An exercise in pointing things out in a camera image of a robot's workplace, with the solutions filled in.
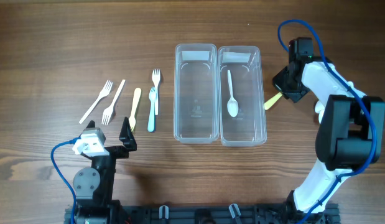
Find yellow plastic spoon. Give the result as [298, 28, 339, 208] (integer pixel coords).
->
[264, 92, 282, 110]

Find yellow plastic fork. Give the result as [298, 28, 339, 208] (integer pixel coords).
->
[129, 88, 142, 131]

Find white spoon crossing yellow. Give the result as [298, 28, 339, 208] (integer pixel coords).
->
[227, 70, 239, 118]

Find white plastic spoon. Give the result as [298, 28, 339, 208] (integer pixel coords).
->
[318, 111, 324, 123]
[314, 101, 325, 114]

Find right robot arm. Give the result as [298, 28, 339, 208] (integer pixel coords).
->
[272, 37, 385, 223]

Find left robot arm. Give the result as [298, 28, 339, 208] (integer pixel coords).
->
[67, 118, 137, 223]

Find right clear plastic container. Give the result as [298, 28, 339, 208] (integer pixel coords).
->
[218, 45, 267, 147]

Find clear plastic container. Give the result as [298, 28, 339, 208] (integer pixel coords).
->
[174, 44, 219, 144]
[218, 45, 267, 147]

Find white plastic fork near container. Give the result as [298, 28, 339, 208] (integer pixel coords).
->
[152, 69, 161, 115]

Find left clear plastic container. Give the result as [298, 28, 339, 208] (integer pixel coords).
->
[174, 44, 219, 144]

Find white plastic fork upside down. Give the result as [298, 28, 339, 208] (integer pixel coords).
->
[101, 80, 126, 125]

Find light blue plastic fork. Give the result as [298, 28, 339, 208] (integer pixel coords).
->
[147, 86, 157, 132]

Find white plastic fork far left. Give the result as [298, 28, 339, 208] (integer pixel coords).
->
[78, 80, 113, 124]

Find left blue cable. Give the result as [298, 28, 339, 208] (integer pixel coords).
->
[50, 137, 83, 224]

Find blue cable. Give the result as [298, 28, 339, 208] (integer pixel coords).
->
[50, 137, 83, 224]
[277, 19, 378, 224]

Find right blue cable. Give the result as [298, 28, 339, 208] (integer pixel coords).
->
[277, 19, 378, 224]

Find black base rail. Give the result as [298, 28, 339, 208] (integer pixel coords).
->
[64, 203, 339, 224]

